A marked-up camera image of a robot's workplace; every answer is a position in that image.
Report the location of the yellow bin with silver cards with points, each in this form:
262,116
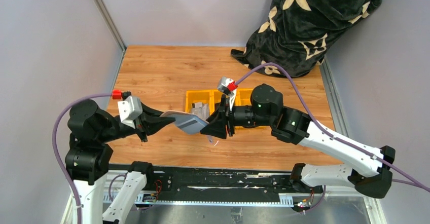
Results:
193,97

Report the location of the silver cards in bin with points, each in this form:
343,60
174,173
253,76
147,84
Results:
200,109

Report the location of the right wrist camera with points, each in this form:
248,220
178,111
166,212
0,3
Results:
227,86

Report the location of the black floral blanket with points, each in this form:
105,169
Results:
296,34

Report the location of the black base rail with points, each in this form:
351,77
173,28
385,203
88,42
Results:
211,186

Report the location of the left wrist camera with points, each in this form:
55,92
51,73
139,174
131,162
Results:
129,110

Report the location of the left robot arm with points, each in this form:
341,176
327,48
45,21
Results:
87,161

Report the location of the yellow bin with black card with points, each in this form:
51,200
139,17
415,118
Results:
216,97

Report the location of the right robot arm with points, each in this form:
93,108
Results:
363,168

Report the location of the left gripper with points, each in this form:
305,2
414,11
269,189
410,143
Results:
141,125

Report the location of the beige leather card holder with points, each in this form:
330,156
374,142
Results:
187,122

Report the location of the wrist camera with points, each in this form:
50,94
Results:
227,86
129,110

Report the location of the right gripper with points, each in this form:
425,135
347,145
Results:
229,122

